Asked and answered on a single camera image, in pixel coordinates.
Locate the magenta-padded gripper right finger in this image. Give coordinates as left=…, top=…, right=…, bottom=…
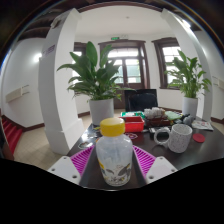
left=130, top=144, right=179, bottom=188

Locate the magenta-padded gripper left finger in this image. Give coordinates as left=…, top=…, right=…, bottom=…
left=47, top=144, right=103, bottom=188

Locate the clear yellow-capped drink bottle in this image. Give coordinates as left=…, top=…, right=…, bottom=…
left=95, top=117, right=134, bottom=187

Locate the white speckled mug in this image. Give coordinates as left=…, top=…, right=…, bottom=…
left=153, top=123, right=194, bottom=154

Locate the round patterned sticker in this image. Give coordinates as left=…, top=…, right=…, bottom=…
left=124, top=132, right=139, bottom=140

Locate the flat round red coaster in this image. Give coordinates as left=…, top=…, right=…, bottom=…
left=192, top=132, right=206, bottom=144

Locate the red plastic box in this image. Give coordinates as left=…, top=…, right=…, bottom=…
left=119, top=115, right=145, bottom=134

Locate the brown tray with white items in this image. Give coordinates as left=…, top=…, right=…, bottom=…
left=143, top=107, right=168, bottom=128

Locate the green flat pouch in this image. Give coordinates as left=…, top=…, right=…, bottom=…
left=164, top=110, right=183, bottom=122

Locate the dark grey rounded object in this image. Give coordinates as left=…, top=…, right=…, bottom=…
left=179, top=113, right=194, bottom=126

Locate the printed magazine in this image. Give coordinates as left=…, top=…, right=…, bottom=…
left=191, top=119, right=214, bottom=132

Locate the green flat box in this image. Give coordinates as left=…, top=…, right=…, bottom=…
left=120, top=111, right=145, bottom=118

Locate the green plant in white pot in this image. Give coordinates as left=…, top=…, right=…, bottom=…
left=164, top=49, right=213, bottom=119
left=56, top=40, right=126, bottom=127

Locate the black chair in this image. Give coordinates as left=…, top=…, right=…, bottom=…
left=124, top=88, right=159, bottom=113

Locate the dark wooden glazed double door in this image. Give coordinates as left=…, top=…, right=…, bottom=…
left=98, top=39, right=151, bottom=91

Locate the dark-framed window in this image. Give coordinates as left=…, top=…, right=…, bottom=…
left=151, top=37, right=183, bottom=90
left=73, top=42, right=88, bottom=56

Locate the white wall-mounted trunking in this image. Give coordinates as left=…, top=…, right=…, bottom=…
left=4, top=84, right=30, bottom=104
left=212, top=75, right=224, bottom=90

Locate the glowing wall lamp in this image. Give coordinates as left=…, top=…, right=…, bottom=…
left=33, top=52, right=44, bottom=64

